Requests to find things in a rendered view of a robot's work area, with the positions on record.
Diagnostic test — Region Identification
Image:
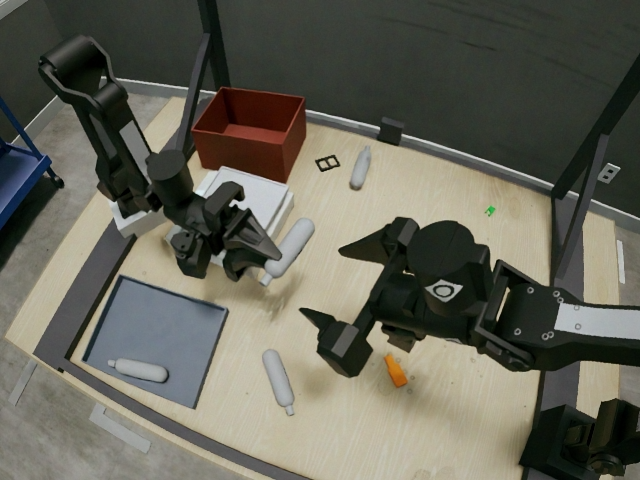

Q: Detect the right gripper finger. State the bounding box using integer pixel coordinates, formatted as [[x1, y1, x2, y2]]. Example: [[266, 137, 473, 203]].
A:
[[222, 207, 283, 261], [231, 248, 268, 271]]

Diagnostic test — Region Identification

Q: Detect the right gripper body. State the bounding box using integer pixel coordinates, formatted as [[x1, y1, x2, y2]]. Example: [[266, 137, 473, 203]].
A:
[[184, 181, 249, 282]]

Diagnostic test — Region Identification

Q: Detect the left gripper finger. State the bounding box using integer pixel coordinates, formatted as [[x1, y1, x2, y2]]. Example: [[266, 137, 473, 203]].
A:
[[299, 307, 337, 341], [338, 223, 391, 266]]

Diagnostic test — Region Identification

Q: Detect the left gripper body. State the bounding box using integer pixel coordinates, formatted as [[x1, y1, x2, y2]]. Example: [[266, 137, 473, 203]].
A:
[[316, 216, 427, 378]]

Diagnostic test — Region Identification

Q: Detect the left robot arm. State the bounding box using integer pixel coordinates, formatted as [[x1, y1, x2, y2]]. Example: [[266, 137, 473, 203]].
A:
[[407, 220, 640, 477]]

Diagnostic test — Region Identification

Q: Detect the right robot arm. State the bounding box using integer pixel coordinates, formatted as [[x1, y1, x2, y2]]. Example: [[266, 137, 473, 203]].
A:
[[38, 32, 218, 279]]

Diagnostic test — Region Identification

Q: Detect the black rectangular buckle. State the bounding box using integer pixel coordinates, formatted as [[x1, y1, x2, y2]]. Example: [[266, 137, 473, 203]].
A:
[[315, 154, 341, 172]]

